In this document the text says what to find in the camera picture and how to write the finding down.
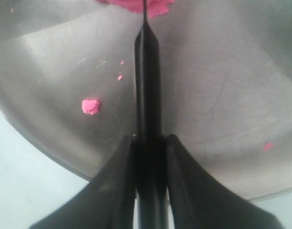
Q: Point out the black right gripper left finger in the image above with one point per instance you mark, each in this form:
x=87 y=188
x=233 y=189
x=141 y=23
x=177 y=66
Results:
x=107 y=202

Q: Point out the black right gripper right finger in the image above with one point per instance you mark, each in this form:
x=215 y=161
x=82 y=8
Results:
x=199 y=201

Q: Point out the black knife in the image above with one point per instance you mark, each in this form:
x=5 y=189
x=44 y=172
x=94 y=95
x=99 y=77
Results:
x=150 y=152

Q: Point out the pink play dough lump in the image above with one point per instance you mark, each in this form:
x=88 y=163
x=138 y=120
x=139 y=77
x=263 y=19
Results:
x=153 y=7

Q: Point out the pink dough crumb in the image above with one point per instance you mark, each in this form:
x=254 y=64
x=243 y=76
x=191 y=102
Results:
x=90 y=106

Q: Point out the round steel plate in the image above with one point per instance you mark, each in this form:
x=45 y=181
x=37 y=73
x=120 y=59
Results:
x=226 y=83

